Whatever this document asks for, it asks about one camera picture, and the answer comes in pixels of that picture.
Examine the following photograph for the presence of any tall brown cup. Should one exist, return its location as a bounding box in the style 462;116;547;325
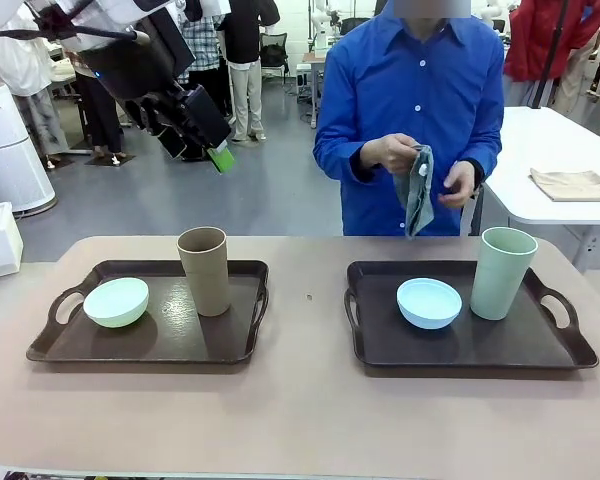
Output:
176;226;230;318

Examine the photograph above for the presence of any bystander in checked shirt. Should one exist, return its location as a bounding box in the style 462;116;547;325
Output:
177;14;234;119

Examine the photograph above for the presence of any person's left hand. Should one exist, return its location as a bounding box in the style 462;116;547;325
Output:
437;159;479;209

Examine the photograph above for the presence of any white air purifier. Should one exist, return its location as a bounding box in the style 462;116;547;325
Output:
0;82;59;217

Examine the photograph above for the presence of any person's left forearm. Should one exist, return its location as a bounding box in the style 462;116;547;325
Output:
468;134;505;187

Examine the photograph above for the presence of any black office chair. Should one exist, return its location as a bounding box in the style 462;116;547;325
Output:
258;32;290;84

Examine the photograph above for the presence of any bystander in white shirt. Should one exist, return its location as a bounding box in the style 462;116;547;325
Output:
0;34;70;164

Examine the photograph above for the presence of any bystander in dark trousers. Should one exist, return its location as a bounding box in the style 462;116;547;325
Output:
73;67;126;157

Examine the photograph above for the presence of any bystander in beige trousers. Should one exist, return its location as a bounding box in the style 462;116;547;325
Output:
218;0;282;143

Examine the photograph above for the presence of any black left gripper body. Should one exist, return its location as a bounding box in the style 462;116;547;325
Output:
77;22;197;104

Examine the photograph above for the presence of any bystander in red top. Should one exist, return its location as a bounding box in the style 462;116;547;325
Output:
503;0;600;109

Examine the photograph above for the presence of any light blue bowl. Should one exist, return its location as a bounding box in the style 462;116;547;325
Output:
396;278;464;330

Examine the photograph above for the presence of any white side table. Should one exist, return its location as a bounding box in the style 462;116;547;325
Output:
459;105;600;275

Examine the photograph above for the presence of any person in blue shirt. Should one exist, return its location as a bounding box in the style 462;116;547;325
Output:
312;0;506;237

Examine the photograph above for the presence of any grey-blue cloth mat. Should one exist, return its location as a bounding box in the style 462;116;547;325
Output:
393;144;436;239

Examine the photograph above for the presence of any tall light green cup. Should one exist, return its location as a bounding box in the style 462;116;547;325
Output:
469;226;539;321

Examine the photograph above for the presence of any beige cloth mat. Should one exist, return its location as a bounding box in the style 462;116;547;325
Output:
528;168;600;203

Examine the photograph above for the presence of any black floor base plate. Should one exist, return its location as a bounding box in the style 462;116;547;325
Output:
83;151;137;167

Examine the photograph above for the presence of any black tripod pole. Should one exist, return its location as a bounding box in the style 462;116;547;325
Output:
529;0;572;109

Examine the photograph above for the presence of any person's right hand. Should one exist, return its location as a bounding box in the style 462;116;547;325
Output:
359;132;424;175

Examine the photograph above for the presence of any light green bowl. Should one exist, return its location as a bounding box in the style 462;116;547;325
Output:
82;277;150;330

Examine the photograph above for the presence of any person's right forearm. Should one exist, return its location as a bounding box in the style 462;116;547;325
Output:
313;124;381;179

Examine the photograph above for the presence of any dark brown plastic tray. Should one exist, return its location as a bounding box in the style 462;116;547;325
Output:
25;258;271;362
343;259;600;370

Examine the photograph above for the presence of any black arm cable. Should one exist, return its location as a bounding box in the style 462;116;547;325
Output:
24;8;151;47

